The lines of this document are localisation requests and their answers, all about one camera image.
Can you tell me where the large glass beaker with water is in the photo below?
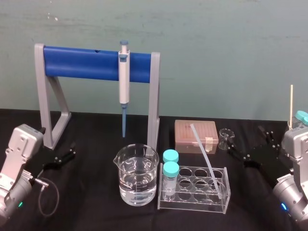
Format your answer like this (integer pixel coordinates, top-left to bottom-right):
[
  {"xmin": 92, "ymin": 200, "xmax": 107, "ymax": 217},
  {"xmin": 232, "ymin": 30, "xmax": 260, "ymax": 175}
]
[{"xmin": 113, "ymin": 143, "xmax": 160, "ymax": 206}]

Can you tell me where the thin wooden stick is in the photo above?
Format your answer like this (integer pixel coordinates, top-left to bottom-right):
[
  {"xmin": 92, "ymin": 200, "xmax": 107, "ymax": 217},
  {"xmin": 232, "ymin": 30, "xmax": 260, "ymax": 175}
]
[{"xmin": 289, "ymin": 84, "xmax": 294, "ymax": 131}]

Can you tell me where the clear glass stirring rod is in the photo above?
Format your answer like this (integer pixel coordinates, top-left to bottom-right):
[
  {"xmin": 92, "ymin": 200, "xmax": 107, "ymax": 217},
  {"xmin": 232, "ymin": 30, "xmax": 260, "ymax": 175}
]
[{"xmin": 190, "ymin": 123, "xmax": 222, "ymax": 195}]

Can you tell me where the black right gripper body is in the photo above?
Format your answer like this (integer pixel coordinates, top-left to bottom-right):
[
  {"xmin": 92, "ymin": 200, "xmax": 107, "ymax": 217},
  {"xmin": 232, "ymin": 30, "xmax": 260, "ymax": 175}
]
[{"xmin": 243, "ymin": 143, "xmax": 294, "ymax": 185}]

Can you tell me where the brown pipette tip box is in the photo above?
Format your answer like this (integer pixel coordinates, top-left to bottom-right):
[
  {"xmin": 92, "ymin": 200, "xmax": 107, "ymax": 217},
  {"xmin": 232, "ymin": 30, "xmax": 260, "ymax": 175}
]
[{"xmin": 174, "ymin": 119, "xmax": 219, "ymax": 154}]

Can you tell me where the thin dark gripper cable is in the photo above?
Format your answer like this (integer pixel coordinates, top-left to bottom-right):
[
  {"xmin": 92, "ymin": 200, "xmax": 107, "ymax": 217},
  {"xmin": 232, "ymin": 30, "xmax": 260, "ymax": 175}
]
[{"xmin": 33, "ymin": 177, "xmax": 60, "ymax": 217}]

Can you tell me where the white blue pipette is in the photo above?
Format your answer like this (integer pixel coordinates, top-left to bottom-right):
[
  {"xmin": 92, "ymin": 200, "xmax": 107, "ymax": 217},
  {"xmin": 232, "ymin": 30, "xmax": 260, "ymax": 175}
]
[{"xmin": 118, "ymin": 39, "xmax": 131, "ymax": 138}]

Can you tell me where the clear acrylic tube rack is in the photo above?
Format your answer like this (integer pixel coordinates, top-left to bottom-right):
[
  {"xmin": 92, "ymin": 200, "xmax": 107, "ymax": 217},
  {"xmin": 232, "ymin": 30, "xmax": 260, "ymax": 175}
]
[{"xmin": 157, "ymin": 163, "xmax": 231, "ymax": 215}]

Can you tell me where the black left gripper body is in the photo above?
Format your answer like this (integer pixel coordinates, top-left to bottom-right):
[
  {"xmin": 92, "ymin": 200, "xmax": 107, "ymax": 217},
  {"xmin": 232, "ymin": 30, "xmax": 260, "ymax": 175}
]
[{"xmin": 32, "ymin": 157, "xmax": 60, "ymax": 180}]

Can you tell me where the black table cloth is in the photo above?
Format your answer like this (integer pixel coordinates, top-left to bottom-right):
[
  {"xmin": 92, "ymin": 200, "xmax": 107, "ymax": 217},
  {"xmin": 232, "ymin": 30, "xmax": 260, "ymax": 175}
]
[{"xmin": 0, "ymin": 107, "xmax": 308, "ymax": 231}]

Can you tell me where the grey blue pipette stand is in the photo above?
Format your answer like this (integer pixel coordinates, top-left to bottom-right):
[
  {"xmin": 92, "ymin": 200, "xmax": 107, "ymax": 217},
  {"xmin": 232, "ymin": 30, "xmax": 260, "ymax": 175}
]
[{"xmin": 34, "ymin": 43, "xmax": 161, "ymax": 154}]

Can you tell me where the small empty glass beaker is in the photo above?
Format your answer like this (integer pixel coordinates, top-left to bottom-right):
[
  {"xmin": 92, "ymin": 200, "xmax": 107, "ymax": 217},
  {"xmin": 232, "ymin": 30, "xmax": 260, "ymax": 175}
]
[{"xmin": 218, "ymin": 128, "xmax": 236, "ymax": 151}]

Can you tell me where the beige tape piece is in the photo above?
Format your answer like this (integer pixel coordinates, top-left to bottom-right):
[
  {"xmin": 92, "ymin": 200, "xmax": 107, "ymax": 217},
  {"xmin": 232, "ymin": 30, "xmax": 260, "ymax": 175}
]
[{"xmin": 205, "ymin": 136, "xmax": 214, "ymax": 153}]

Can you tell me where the teal capped sample tube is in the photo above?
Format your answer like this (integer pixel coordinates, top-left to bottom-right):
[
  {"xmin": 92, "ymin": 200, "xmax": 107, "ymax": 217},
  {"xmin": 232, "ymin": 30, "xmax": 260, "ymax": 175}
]
[
  {"xmin": 162, "ymin": 149, "xmax": 180, "ymax": 164},
  {"xmin": 162, "ymin": 161, "xmax": 180, "ymax": 202}
]

